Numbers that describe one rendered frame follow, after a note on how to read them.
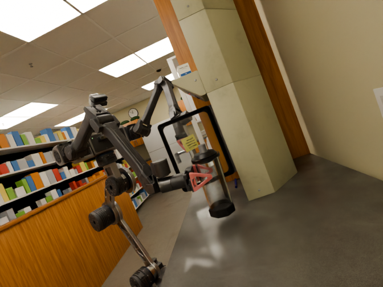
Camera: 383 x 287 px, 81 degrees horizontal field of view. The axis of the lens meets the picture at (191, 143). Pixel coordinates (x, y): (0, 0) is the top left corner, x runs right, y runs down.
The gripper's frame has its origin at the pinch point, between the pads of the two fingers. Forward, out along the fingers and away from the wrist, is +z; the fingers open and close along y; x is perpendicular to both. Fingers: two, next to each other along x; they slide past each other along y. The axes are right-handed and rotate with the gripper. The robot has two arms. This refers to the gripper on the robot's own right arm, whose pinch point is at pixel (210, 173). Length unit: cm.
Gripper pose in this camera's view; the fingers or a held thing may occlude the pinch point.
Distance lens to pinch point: 83.9
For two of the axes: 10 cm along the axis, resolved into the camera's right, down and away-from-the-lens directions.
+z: 9.5, -2.7, -1.5
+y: 1.1, -1.5, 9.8
